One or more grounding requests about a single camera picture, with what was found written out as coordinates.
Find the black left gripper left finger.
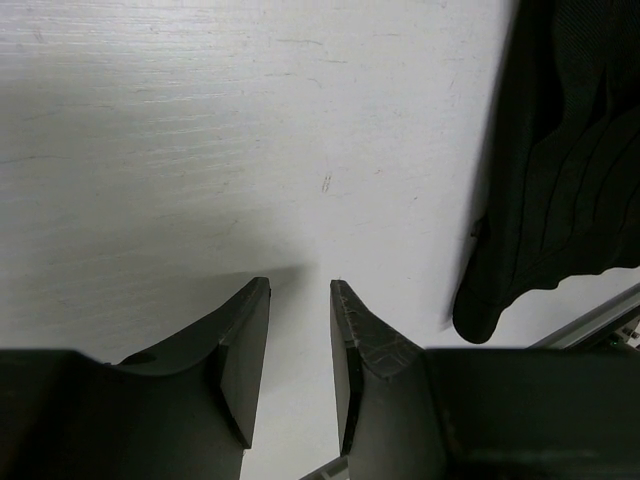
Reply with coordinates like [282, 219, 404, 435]
[1, 277, 271, 479]

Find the black skirt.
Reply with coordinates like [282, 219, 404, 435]
[452, 1, 639, 344]

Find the aluminium table edge rail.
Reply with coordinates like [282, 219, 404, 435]
[299, 282, 640, 480]

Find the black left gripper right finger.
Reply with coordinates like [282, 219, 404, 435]
[328, 279, 640, 480]

